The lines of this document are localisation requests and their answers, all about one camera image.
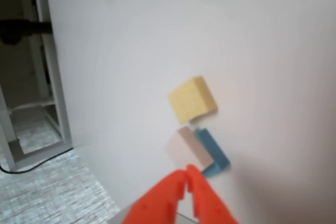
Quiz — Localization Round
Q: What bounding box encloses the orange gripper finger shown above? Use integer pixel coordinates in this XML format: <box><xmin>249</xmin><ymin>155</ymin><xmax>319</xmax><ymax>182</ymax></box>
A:
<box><xmin>186</xmin><ymin>164</ymin><xmax>240</xmax><ymax>224</ymax></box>
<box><xmin>122</xmin><ymin>168</ymin><xmax>187</xmax><ymax>224</ymax></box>

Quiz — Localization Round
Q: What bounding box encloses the cream foam cuboid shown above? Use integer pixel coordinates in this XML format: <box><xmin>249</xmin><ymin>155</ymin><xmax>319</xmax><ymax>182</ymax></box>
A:
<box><xmin>165</xmin><ymin>125</ymin><xmax>215</xmax><ymax>172</ymax></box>

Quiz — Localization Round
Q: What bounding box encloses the blue foam cuboid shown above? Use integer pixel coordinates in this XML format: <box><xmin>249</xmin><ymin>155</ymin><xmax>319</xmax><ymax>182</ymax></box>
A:
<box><xmin>194</xmin><ymin>127</ymin><xmax>232</xmax><ymax>178</ymax></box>

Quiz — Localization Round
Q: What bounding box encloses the yellow foam cuboid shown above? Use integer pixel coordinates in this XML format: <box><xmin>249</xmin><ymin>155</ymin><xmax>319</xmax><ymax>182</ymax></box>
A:
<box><xmin>167</xmin><ymin>74</ymin><xmax>219</xmax><ymax>125</ymax></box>

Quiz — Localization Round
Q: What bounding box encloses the black floor cable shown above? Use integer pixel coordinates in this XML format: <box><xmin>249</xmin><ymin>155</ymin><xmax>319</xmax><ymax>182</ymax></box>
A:
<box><xmin>0</xmin><ymin>147</ymin><xmax>74</xmax><ymax>175</ymax></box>

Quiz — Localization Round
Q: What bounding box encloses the white cable in shelf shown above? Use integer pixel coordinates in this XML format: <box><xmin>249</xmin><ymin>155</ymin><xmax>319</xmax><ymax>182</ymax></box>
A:
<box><xmin>6</xmin><ymin>100</ymin><xmax>55</xmax><ymax>115</ymax></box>

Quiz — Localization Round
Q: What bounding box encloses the white shelf frame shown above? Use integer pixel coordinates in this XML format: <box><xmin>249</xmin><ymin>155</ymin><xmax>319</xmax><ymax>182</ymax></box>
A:
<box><xmin>0</xmin><ymin>0</ymin><xmax>74</xmax><ymax>172</ymax></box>

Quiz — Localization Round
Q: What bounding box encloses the black bar mount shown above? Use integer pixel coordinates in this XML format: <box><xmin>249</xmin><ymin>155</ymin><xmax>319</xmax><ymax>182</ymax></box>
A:
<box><xmin>0</xmin><ymin>18</ymin><xmax>53</xmax><ymax>46</ymax></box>

